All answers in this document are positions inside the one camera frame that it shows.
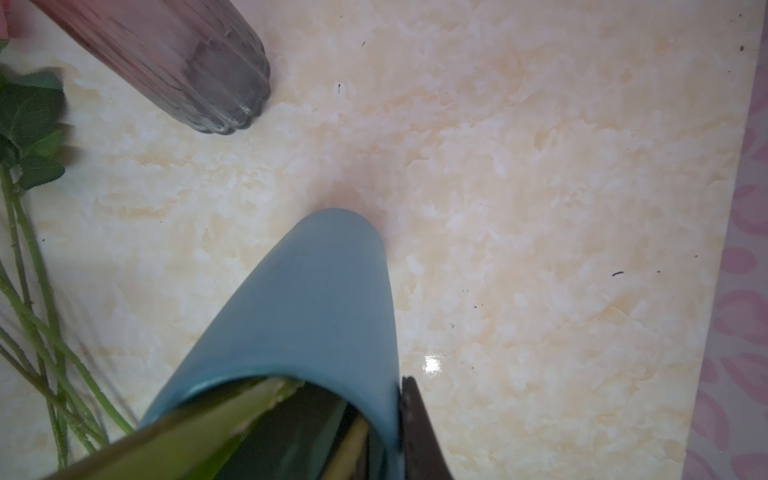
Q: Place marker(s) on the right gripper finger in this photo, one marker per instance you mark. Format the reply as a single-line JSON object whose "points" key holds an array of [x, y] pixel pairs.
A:
{"points": [[423, 458]]}

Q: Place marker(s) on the red glass vase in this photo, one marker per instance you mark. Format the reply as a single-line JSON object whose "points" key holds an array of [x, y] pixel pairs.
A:
{"points": [[199, 61]]}

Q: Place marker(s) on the teal ceramic vase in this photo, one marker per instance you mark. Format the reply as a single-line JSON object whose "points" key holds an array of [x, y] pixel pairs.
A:
{"points": [[318, 308]]}

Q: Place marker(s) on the white rose stem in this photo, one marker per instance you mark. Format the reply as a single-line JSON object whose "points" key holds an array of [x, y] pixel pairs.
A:
{"points": [[350, 459]]}

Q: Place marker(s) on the peach rose spray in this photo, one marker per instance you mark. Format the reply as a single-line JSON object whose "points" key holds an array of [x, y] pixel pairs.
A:
{"points": [[175, 444]]}

